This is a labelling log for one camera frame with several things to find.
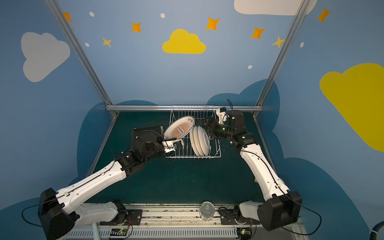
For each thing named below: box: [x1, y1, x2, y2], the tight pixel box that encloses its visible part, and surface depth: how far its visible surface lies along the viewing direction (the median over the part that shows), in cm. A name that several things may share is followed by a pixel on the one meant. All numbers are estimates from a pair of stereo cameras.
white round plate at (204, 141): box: [198, 125, 210, 156], surface depth 91 cm
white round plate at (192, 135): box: [189, 128, 200, 157], surface depth 88 cm
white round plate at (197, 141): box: [193, 126, 204, 157], surface depth 88 cm
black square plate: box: [131, 125, 164, 147], surface depth 104 cm
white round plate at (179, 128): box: [163, 116, 196, 139], surface depth 83 cm
